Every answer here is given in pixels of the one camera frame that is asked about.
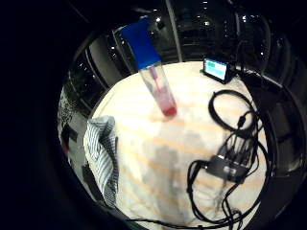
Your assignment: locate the clear bottle with blue cap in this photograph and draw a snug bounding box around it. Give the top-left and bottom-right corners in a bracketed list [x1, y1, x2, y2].
[120, 16, 178, 118]

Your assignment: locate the striped cloth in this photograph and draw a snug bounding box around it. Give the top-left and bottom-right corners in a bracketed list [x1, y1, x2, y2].
[83, 115, 120, 209]

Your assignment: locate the small device with lit screen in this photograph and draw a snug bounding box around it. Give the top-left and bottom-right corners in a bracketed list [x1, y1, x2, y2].
[201, 57, 238, 84]

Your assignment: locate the black hub box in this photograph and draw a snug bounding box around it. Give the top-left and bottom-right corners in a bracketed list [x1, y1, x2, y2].
[204, 154, 249, 184]

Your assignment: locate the coiled black cable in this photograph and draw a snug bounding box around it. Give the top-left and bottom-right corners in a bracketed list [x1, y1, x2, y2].
[208, 89, 259, 133]

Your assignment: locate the black cable bundle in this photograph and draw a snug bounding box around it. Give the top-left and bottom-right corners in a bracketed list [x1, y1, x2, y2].
[126, 111, 272, 230]

